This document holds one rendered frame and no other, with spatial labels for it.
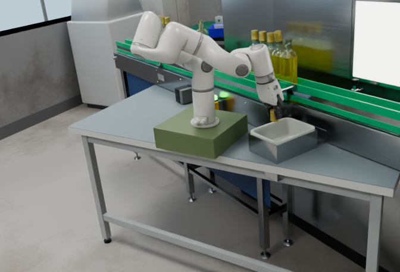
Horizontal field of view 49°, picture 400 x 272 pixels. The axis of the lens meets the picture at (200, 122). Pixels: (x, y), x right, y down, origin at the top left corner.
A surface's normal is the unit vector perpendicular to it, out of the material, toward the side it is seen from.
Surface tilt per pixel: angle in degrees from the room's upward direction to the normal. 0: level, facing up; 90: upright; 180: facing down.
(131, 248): 0
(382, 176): 0
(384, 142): 90
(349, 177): 0
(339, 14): 90
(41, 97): 90
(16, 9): 90
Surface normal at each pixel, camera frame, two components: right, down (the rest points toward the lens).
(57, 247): -0.09, -0.93
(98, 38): -0.53, 0.36
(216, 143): 0.84, 0.13
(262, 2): -0.83, 0.27
